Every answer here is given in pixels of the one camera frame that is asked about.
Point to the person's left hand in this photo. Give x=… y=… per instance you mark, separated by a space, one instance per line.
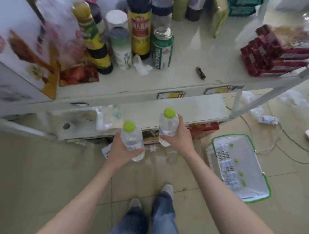
x=125 y=154

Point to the person's right hand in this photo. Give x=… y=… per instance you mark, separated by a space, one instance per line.
x=181 y=142

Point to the clear water bottle green cap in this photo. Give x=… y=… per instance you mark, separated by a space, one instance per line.
x=169 y=123
x=223 y=147
x=233 y=185
x=230 y=174
x=227 y=164
x=130 y=137

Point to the white basket green rim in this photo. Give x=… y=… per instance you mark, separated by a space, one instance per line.
x=253 y=156

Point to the white metal shelf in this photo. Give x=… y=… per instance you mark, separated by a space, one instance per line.
x=183 y=55

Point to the person's right forearm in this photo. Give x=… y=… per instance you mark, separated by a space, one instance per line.
x=222 y=197

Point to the person's left forearm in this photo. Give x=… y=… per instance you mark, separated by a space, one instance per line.
x=84 y=200

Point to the green bordered shelf tag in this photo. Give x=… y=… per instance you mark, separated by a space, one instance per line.
x=170 y=94
x=222 y=89

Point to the person's right shoe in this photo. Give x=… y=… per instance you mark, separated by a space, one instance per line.
x=167 y=189

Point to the person's shoe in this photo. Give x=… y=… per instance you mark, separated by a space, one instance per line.
x=167 y=189
x=134 y=203

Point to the person's left shoe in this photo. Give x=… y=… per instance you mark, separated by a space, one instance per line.
x=134 y=203

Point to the person's left leg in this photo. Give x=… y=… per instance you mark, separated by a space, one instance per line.
x=130 y=224

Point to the person's leg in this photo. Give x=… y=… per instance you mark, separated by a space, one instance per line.
x=130 y=224
x=165 y=214

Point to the person's right leg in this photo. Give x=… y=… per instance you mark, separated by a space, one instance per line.
x=165 y=214

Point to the yellow label dark bottle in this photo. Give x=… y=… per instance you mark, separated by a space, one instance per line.
x=94 y=41

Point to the red yellow label bottle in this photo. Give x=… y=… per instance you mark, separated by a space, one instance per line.
x=140 y=29

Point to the olive green bottle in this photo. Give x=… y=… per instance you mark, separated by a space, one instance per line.
x=179 y=9

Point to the dark wine bottle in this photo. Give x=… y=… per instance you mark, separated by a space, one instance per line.
x=195 y=9

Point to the dark glass bottle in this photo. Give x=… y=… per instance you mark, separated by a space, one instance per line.
x=96 y=12

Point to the red carton gold emblem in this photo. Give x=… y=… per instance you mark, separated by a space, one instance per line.
x=205 y=127

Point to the small brown cylinder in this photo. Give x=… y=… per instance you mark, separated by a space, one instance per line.
x=200 y=72

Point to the white plastic scrap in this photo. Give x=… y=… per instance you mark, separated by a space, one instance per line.
x=247 y=97

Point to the clear plastic bag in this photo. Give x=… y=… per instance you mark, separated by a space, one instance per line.
x=294 y=98
x=256 y=112

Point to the crumpled white tissue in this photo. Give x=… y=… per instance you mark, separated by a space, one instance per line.
x=142 y=66

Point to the white power strip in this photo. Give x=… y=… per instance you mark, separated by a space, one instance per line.
x=266 y=119

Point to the red snack packet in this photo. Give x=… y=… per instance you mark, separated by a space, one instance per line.
x=79 y=74

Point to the green beer can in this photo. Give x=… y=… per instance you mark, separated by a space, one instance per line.
x=162 y=49

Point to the green white can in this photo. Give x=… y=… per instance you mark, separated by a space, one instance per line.
x=120 y=48

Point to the clear jar dark lid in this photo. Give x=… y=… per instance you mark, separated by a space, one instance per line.
x=162 y=17

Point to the stack of maroon packets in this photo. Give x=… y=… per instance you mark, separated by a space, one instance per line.
x=272 y=53

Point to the yellow green packet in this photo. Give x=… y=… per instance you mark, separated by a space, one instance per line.
x=218 y=18

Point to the white cylinder can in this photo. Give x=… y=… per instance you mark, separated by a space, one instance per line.
x=116 y=20

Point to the white carton food print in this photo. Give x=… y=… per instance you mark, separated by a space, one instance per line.
x=26 y=53

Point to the stack of green packets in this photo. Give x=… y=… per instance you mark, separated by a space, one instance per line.
x=243 y=7

